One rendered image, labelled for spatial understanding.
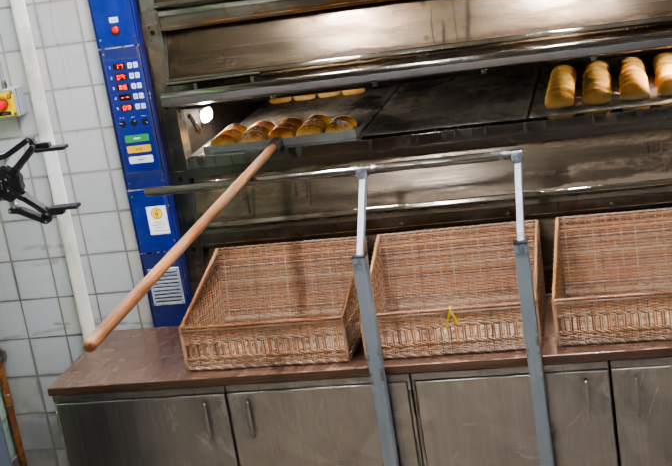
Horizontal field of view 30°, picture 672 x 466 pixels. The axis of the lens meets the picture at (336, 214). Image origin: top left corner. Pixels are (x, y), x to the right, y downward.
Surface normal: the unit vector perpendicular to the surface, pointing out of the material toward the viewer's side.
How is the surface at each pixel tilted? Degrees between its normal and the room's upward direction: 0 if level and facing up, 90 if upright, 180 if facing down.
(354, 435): 90
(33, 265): 90
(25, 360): 90
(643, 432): 90
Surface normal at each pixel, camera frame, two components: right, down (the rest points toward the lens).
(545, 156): -0.24, -0.06
